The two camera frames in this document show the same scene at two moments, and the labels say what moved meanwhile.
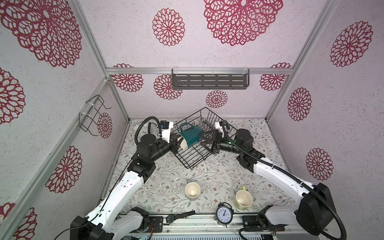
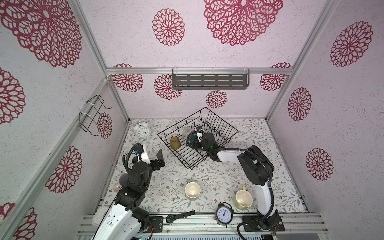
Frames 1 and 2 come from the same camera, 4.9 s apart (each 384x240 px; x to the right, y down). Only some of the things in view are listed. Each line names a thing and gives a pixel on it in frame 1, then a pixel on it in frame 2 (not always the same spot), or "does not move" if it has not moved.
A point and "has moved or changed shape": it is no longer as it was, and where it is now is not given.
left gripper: x=173 y=143 to x=157 y=166
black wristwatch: x=171 y=218 does not move
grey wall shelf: x=210 y=78 does not move
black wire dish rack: x=196 y=136 does not move
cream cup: x=192 y=190 does not move
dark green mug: x=189 y=135 has moved or changed shape
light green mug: x=244 y=198 does not move
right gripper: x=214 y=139 to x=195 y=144
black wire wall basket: x=89 y=118 does not move
